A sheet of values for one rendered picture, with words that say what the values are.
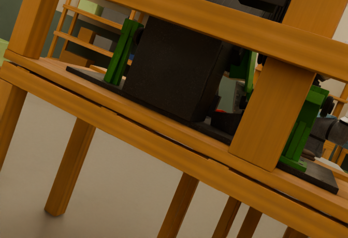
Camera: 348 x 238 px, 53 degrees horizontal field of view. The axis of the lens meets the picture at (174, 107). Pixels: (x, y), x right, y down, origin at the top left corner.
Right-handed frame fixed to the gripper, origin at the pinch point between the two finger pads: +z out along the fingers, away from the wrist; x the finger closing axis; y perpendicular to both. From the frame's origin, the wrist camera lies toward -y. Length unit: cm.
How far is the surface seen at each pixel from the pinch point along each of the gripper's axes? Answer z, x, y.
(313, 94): -22.0, 20.9, -24.5
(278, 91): -19, 37, -31
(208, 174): 10, 36, -46
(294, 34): -31, 45, -24
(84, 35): 413, -53, 474
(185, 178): 70, -12, -6
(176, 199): 80, -15, -14
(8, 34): 607, 57, 559
